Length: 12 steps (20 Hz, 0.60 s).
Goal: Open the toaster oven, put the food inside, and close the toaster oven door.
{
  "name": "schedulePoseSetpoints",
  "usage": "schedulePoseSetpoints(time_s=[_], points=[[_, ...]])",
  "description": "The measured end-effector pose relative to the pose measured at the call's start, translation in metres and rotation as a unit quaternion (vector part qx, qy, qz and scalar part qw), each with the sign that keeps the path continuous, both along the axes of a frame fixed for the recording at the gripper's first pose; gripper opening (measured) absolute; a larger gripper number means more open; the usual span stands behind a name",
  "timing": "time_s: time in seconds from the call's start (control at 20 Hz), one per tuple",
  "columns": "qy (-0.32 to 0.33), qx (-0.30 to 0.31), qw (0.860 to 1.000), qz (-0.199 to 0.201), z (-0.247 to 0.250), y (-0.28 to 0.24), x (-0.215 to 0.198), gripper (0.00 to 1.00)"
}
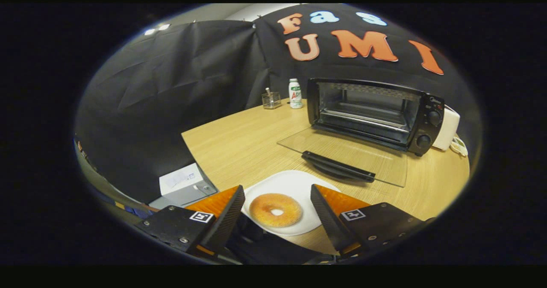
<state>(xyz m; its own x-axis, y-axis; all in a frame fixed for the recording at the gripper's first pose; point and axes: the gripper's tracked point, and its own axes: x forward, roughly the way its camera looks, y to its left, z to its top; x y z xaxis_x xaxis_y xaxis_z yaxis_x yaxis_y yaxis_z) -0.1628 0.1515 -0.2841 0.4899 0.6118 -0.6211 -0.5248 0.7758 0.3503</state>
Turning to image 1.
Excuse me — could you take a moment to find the glazed donut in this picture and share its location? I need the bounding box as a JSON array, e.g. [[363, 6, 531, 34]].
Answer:
[[249, 193, 303, 228]]

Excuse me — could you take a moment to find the small ceiling light panel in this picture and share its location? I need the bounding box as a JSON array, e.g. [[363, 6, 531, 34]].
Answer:
[[144, 23, 171, 35]]

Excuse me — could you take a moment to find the black toaster oven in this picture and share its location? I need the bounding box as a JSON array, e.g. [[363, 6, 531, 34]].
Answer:
[[277, 78, 446, 188]]

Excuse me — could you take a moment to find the grey box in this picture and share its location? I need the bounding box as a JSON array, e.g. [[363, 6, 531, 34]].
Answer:
[[149, 196, 180, 210]]

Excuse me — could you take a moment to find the white cardboard box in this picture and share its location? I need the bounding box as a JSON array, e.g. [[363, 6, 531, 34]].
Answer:
[[159, 163, 218, 206]]

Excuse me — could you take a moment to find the small white divided dish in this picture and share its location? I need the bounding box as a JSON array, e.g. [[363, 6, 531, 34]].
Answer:
[[450, 136, 469, 157]]

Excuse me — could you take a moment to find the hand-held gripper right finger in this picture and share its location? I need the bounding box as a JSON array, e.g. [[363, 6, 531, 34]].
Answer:
[[310, 184, 436, 259]]

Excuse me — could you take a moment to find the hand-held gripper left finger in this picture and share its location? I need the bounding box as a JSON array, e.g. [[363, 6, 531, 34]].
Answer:
[[135, 185, 246, 263]]

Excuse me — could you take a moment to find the white plate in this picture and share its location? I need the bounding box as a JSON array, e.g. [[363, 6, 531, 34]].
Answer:
[[241, 170, 342, 236]]

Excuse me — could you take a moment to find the white bottle green label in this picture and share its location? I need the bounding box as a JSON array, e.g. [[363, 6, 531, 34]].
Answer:
[[288, 78, 303, 109]]

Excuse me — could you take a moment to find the small wire basket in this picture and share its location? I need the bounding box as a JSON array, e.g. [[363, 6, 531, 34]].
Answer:
[[262, 88, 282, 110]]

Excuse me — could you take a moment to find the black backdrop cloth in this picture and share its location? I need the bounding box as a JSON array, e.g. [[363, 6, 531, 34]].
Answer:
[[75, 4, 483, 205]]

